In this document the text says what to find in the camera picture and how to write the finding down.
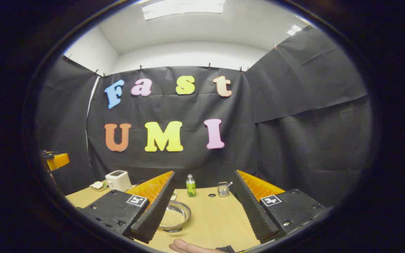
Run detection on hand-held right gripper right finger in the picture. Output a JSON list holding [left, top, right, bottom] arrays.
[[231, 170, 327, 244]]

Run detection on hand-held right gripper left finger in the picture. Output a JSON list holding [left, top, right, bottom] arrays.
[[77, 170, 175, 244]]

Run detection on pile of soybeans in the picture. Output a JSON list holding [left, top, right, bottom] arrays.
[[160, 209, 186, 227]]

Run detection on stainless steel pot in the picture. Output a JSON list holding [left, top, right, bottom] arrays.
[[159, 200, 192, 233]]

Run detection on green label drink bottle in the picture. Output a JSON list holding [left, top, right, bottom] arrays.
[[186, 174, 197, 197]]

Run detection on white toaster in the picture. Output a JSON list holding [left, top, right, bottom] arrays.
[[105, 170, 132, 192]]

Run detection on small rectangular plate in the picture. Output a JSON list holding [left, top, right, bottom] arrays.
[[89, 181, 108, 192]]

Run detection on black backdrop cloth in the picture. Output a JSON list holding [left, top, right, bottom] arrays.
[[36, 26, 373, 208]]

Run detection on large ceiling light panel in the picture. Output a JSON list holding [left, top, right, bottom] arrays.
[[142, 0, 226, 21]]

